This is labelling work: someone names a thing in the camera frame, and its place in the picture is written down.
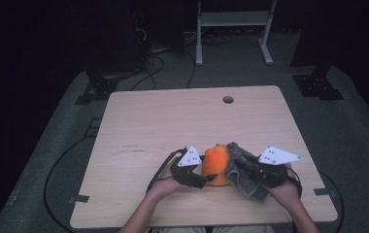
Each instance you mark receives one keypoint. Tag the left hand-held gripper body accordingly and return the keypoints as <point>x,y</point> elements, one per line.
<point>185,176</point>

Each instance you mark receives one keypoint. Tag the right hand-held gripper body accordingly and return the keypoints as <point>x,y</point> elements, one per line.
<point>271,174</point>

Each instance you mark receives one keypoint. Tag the orange round fruit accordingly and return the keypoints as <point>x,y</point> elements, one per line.
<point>215,165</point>

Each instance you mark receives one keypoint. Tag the grey fluffy cloth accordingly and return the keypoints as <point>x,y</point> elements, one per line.
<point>247,186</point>

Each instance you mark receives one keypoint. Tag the person's left hand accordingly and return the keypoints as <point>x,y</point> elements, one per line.
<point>164,187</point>

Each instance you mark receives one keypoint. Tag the person's right hand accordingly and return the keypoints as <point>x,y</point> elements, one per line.
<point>286,197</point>

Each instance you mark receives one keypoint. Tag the black tape strip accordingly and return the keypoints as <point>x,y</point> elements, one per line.
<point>79,198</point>
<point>321,191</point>

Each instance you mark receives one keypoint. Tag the black stand base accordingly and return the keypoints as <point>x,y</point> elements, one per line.
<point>318,85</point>
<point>101,89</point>

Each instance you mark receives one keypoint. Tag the white metal stand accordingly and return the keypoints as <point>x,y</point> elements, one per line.
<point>234,18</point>

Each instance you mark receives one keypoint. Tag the dark equipment cabinet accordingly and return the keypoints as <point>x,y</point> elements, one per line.
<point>114,39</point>

